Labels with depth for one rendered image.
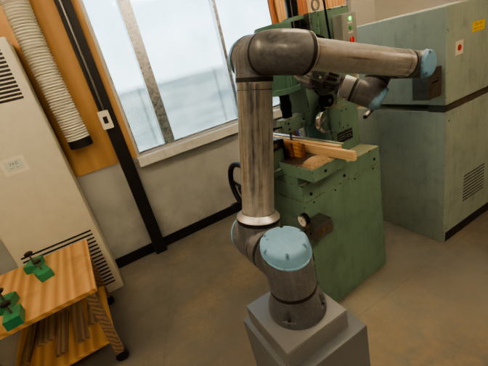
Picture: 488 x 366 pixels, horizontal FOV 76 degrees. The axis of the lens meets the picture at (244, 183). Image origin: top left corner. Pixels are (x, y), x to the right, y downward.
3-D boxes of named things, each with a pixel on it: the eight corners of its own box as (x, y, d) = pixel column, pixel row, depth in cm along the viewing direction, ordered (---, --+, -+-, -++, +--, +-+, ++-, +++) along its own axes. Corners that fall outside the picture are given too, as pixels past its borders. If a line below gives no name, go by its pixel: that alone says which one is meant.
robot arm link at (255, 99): (253, 276, 104) (243, 27, 80) (229, 253, 118) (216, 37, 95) (290, 263, 110) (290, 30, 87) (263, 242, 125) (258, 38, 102)
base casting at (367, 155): (252, 183, 185) (249, 169, 181) (321, 150, 209) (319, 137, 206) (304, 203, 148) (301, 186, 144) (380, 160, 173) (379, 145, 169)
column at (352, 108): (305, 152, 187) (285, 20, 160) (331, 139, 197) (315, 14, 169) (334, 157, 169) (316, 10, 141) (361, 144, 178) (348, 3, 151)
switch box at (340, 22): (335, 52, 153) (331, 17, 147) (348, 49, 157) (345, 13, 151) (345, 51, 148) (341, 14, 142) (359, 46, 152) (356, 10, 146)
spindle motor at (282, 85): (259, 98, 158) (245, 32, 147) (285, 89, 166) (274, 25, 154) (280, 97, 144) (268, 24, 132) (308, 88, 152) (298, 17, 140)
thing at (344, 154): (274, 146, 178) (273, 139, 177) (277, 144, 179) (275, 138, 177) (354, 161, 133) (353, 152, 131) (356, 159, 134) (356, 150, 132)
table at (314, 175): (228, 167, 181) (225, 157, 179) (269, 149, 194) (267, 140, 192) (298, 192, 132) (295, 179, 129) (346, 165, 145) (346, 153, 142)
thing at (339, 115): (327, 131, 161) (324, 107, 157) (335, 126, 164) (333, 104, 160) (340, 132, 154) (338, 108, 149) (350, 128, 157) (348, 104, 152)
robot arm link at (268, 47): (274, 19, 72) (444, 45, 103) (248, 27, 82) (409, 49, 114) (272, 72, 75) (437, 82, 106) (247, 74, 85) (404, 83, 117)
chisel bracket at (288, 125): (279, 136, 164) (275, 120, 160) (298, 128, 170) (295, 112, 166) (287, 137, 158) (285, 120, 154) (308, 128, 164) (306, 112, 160)
